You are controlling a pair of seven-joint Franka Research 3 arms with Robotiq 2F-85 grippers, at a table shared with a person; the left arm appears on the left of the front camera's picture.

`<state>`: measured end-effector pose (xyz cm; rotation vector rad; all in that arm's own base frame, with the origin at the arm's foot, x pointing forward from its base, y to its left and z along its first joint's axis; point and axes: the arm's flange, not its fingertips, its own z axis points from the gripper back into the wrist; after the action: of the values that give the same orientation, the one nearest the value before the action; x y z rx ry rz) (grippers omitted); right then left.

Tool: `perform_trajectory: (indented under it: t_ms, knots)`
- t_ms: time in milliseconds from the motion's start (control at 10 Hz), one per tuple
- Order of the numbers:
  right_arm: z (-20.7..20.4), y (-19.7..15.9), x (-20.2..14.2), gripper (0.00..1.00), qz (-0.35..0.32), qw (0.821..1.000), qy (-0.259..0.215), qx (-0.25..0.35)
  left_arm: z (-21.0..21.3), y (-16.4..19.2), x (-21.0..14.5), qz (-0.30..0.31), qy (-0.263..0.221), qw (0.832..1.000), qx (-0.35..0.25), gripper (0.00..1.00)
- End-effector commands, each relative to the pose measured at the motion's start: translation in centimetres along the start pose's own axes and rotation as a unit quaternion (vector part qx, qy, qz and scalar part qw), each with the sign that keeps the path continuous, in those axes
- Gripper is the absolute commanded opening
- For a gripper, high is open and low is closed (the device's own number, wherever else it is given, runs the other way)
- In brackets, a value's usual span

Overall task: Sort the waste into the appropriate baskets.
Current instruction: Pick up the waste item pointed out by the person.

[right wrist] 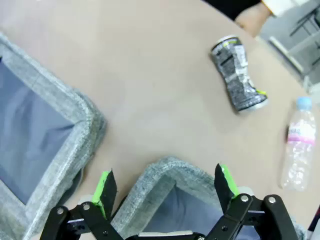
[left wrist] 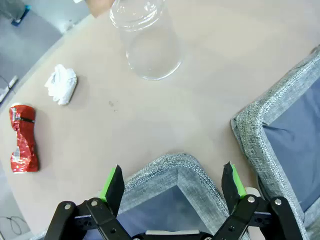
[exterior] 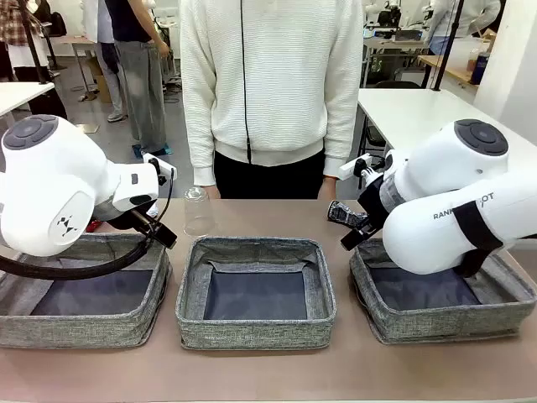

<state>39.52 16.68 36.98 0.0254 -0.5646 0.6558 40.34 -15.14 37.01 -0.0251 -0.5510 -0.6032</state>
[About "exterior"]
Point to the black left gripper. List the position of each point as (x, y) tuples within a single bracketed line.
[(121, 218)]

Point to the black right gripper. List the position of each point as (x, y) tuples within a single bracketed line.
[(371, 205)]

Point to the clear plastic cup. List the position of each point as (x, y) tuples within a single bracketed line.
[(197, 214)]

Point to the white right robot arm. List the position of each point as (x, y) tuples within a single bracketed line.
[(440, 235)]

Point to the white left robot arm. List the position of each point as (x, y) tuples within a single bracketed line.
[(50, 176)]

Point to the person's left hand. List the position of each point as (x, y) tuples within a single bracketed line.
[(328, 189)]

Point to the person's right hand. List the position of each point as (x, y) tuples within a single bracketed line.
[(209, 192)]

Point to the blue floor mat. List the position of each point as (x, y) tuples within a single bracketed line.
[(153, 150)]

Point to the grey fabric basket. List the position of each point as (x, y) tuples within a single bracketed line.
[(440, 325), (84, 331), (251, 333)]

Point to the large white table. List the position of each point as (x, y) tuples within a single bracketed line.
[(419, 109)]

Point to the bystander in grey trousers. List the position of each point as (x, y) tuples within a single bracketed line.
[(140, 84)]

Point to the black folding chair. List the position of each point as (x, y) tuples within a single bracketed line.
[(396, 84)]

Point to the cardboard box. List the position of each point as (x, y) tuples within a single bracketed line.
[(102, 88)]

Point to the person in white sweater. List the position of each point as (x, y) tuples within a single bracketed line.
[(272, 84)]

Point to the wooden top table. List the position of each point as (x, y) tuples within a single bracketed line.
[(453, 73)]

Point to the small white table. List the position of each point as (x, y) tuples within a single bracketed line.
[(21, 94)]

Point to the black stand pole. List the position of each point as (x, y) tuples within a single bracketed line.
[(35, 54), (444, 50)]

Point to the dark blue bottle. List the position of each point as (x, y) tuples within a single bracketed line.
[(479, 69)]

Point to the translucent plastic container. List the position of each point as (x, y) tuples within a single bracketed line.
[(461, 54)]

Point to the bystander in white coat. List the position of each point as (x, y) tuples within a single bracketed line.
[(90, 21)]

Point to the bystander in light shirt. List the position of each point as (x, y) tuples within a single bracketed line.
[(474, 17)]

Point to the bystander in plaid shirt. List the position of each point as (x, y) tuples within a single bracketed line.
[(12, 25)]

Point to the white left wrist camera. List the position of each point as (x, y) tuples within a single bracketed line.
[(168, 171)]

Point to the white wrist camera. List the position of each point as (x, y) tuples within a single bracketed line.
[(350, 168), (168, 171)]

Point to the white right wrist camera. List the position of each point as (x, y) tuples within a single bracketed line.
[(350, 168)]

